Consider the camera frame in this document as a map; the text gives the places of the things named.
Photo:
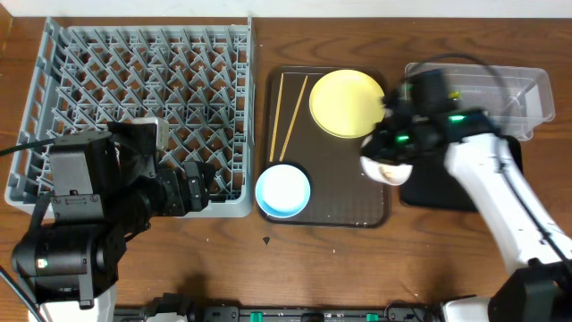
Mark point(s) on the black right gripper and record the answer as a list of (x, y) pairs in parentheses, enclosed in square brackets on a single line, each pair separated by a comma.
[(374, 148)]

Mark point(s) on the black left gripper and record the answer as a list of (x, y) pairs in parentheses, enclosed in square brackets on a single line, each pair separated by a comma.
[(192, 191)]

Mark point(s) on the white bowl with food scraps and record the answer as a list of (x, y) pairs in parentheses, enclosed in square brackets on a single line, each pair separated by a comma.
[(373, 168)]

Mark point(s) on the wooden chopstick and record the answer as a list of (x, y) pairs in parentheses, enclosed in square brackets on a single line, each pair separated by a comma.
[(293, 119), (276, 119)]

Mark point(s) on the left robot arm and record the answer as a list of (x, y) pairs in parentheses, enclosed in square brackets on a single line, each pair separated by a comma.
[(107, 187)]

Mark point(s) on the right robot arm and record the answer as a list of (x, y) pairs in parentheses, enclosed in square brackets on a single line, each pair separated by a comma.
[(535, 251)]

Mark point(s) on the black waste tray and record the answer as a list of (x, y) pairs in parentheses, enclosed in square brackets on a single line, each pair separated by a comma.
[(429, 188)]

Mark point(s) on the grey plastic dishwasher rack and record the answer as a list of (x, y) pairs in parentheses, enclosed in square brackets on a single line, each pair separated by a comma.
[(199, 78)]

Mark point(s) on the clear plastic waste bin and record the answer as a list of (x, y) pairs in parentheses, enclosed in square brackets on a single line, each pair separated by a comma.
[(525, 102)]

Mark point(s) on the yellow round plate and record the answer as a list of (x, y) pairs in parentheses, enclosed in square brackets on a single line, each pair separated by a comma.
[(347, 103)]

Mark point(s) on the dark brown serving tray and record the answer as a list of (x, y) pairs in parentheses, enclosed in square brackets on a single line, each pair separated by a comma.
[(341, 194)]

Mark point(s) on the light blue bowl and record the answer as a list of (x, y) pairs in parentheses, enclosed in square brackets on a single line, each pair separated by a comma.
[(282, 191)]

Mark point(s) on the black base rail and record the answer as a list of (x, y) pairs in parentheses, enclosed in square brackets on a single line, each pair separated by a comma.
[(178, 307)]

